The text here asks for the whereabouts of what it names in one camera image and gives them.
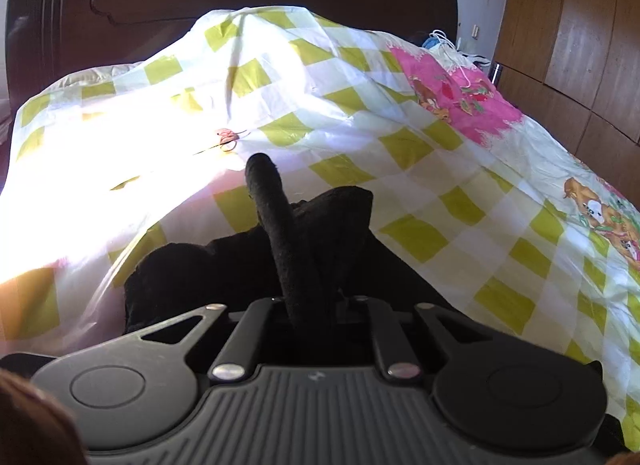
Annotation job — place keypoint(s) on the operator hand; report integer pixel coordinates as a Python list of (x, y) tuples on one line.
[(34, 427)]

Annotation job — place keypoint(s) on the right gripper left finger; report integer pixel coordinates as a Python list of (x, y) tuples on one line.
[(236, 360)]

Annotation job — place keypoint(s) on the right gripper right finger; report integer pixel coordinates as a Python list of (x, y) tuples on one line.
[(394, 356)]

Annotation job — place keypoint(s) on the brown wooden wardrobe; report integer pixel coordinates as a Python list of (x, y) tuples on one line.
[(573, 65)]

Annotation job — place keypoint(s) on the colourful checked bed quilt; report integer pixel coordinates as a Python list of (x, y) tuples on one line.
[(109, 163)]

